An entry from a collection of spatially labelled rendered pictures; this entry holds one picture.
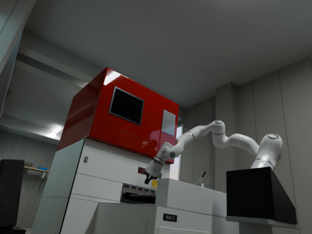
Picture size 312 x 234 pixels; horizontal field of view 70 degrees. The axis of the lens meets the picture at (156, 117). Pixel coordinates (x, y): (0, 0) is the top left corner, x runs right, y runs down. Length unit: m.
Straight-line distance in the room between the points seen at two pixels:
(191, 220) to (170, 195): 0.19
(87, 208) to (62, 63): 2.51
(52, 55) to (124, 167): 2.38
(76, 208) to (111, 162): 0.38
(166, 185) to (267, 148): 0.71
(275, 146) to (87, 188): 1.24
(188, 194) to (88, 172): 0.71
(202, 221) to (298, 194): 1.84
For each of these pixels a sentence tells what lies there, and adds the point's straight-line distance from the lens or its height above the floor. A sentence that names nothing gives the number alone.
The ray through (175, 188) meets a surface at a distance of 1.22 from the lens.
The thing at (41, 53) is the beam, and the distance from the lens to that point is 3.67.
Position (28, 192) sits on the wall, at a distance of 9.23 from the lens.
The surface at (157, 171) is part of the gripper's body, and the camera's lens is 1.64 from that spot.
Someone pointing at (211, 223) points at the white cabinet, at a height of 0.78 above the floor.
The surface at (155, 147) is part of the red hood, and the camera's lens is 1.91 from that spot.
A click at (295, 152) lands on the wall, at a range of 3.13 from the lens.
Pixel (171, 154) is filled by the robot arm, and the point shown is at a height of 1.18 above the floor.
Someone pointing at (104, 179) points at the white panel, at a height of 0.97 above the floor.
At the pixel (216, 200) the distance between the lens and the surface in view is 1.47.
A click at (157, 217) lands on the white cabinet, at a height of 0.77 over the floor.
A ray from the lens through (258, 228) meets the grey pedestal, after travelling 1.33.
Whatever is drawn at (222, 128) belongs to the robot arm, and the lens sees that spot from 1.74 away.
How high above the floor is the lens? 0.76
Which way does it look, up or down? 24 degrees up
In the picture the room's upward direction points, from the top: 8 degrees clockwise
